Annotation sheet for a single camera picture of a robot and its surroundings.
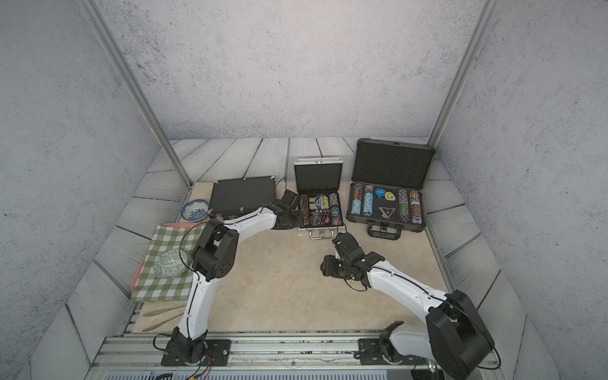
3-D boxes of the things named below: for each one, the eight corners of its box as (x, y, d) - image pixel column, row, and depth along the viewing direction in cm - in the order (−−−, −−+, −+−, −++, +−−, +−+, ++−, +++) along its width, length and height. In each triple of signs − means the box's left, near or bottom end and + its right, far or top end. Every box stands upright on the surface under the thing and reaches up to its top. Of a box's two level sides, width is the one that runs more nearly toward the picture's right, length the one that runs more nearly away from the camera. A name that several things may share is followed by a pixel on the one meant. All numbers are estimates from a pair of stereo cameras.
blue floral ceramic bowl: (181, 217, 110) (177, 210, 106) (201, 202, 116) (197, 195, 112) (193, 226, 107) (188, 219, 103) (212, 210, 113) (209, 203, 109)
